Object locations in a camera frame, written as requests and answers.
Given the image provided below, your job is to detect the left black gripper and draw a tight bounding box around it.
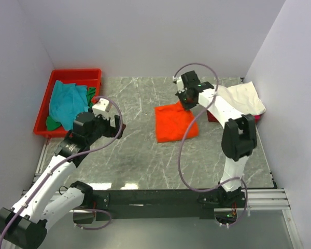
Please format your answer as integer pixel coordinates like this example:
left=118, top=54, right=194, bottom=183
left=87, top=112, right=125, bottom=145

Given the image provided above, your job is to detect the aluminium rail frame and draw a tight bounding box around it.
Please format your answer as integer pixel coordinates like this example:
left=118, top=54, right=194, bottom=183
left=4, top=188, right=301, bottom=249

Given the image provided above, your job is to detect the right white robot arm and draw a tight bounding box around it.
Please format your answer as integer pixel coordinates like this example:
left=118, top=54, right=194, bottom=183
left=173, top=71, right=257, bottom=207

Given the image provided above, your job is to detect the green t shirt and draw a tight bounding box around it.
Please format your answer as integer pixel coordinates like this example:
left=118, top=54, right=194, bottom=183
left=45, top=87, right=98, bottom=132

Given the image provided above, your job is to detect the folded red t shirt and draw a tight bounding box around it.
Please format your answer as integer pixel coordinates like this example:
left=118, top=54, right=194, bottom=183
left=207, top=111, right=262, bottom=123

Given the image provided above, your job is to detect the red plastic bin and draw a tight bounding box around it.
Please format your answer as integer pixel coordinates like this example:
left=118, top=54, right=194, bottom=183
left=33, top=68, right=102, bottom=138

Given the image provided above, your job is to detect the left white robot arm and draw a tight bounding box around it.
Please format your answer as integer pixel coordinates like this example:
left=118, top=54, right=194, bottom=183
left=0, top=112, right=125, bottom=248

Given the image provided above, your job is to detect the orange t shirt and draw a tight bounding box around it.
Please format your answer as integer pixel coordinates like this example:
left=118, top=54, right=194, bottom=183
left=154, top=101, right=194, bottom=143

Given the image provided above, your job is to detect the blue t shirt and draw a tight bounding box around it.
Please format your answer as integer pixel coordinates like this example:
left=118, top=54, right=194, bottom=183
left=49, top=79, right=94, bottom=131

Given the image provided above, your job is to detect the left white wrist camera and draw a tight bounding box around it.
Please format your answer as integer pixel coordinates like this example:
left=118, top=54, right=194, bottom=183
left=92, top=98, right=112, bottom=118

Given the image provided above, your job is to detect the black mounting base bar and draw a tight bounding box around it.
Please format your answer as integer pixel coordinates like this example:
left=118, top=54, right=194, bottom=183
left=78, top=187, right=246, bottom=221

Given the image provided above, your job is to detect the folded white t shirt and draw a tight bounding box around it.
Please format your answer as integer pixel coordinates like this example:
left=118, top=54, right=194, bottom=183
left=218, top=81, right=266, bottom=116

